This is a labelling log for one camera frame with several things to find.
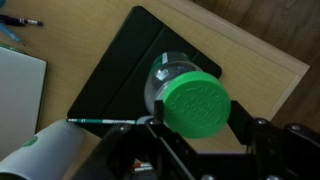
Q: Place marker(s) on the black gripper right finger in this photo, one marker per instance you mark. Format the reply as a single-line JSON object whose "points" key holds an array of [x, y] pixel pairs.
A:
{"points": [[240, 120]]}

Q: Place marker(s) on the black pen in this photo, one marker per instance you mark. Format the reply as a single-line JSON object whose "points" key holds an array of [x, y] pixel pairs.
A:
{"points": [[20, 20]]}

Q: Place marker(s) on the clear bottle green label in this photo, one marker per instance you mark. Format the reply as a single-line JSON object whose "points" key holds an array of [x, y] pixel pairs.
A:
{"points": [[166, 75]]}

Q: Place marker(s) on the black tablet case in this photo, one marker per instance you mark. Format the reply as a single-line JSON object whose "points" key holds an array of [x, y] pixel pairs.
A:
{"points": [[120, 73]]}

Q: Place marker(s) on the red pen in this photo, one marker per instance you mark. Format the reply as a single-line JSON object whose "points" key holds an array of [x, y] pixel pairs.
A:
{"points": [[142, 166]]}

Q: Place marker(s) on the green plastic lid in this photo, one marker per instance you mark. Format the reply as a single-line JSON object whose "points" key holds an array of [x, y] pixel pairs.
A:
{"points": [[196, 105]]}

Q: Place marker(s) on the green pencil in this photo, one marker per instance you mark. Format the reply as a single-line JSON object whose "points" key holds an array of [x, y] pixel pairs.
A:
{"points": [[100, 121]]}

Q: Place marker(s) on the white mug green logo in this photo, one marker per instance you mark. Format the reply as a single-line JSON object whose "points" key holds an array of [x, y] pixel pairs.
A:
{"points": [[43, 153]]}

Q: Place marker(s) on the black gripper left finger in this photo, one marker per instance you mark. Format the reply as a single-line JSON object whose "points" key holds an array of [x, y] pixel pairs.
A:
{"points": [[159, 110]]}

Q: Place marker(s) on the silver laptop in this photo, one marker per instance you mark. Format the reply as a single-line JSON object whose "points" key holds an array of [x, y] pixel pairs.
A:
{"points": [[20, 103]]}

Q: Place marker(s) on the blue pen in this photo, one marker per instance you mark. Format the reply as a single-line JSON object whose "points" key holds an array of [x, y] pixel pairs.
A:
{"points": [[10, 33]]}

